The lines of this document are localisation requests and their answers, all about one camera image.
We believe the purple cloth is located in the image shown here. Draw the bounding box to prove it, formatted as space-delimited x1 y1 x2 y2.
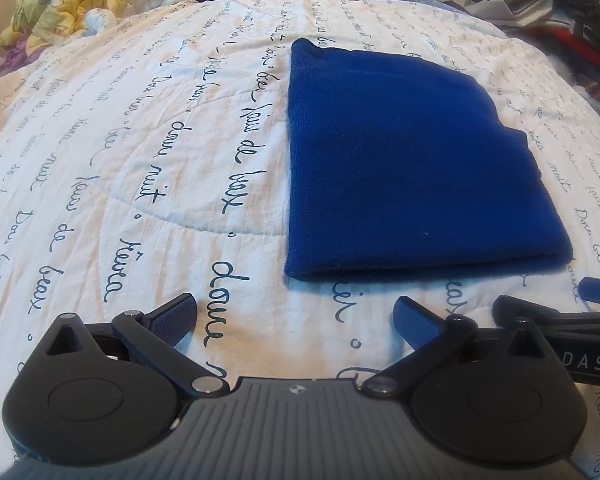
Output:
0 40 39 69

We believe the yellow cartoon blanket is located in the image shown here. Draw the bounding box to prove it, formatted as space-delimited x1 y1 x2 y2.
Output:
0 0 181 56

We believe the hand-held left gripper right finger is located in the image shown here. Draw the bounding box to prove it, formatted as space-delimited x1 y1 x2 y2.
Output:
361 296 553 401

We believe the white script-printed quilt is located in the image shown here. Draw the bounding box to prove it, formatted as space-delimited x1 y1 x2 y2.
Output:
0 0 600 480

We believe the pile of assorted clothes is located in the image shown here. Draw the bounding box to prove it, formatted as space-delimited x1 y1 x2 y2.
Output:
467 0 600 126

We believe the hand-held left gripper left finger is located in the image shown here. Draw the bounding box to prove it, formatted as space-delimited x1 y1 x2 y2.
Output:
42 294 231 401

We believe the blue beaded sweater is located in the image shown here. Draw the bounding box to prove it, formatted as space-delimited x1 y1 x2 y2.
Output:
284 37 575 283

